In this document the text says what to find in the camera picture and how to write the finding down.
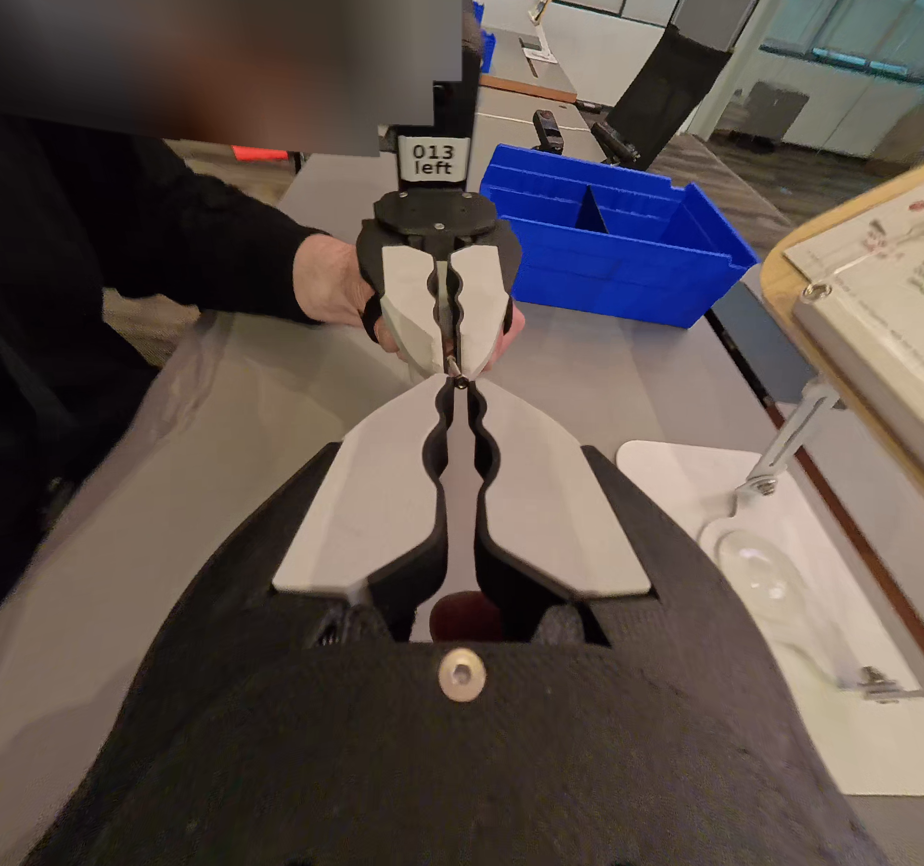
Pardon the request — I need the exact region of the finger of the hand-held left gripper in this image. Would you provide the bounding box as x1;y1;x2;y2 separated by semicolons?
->
380;245;447;379
449;245;515;379

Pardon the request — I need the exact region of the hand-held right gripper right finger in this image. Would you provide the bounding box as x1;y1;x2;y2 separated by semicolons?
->
465;377;654;642

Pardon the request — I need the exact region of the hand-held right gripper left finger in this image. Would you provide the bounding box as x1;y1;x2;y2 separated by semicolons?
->
271;374;452;642

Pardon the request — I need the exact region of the metal bolt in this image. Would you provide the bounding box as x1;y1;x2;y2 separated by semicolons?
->
435;259;466;382

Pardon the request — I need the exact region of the blue plastic bin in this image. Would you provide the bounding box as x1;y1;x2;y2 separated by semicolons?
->
480;144;759;330

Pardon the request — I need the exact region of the person's left forearm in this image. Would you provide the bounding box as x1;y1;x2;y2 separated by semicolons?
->
155;137;329;325

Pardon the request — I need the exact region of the grey desk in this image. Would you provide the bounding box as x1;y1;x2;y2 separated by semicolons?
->
0;155;924;866

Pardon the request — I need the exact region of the person's left hand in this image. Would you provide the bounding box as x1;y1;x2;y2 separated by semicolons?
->
294;232;526;376

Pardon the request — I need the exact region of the grey table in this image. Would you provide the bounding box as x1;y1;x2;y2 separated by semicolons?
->
465;86;615;167

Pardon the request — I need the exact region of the wooden table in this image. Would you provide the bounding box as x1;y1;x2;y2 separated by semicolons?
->
478;27;580;105

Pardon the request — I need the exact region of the small blue bin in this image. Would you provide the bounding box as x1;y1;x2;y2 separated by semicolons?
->
473;1;499;67

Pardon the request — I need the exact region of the black office chair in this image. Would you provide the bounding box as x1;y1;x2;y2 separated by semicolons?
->
590;0;770;172

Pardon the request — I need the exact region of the wooden board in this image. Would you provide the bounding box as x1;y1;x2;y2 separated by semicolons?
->
763;166;924;491

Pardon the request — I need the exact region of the white plastic block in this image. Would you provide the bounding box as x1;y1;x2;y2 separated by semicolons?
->
793;277;924;448

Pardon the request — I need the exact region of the grey cabinet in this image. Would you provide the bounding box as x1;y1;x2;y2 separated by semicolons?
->
744;81;811;141

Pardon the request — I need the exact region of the person's black clothing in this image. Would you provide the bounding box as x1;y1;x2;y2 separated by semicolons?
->
0;111;203;600

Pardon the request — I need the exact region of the printed paper sheet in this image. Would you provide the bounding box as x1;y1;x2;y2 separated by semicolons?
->
783;183;924;318

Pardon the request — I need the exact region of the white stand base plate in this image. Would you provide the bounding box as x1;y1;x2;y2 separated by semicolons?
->
616;440;924;798

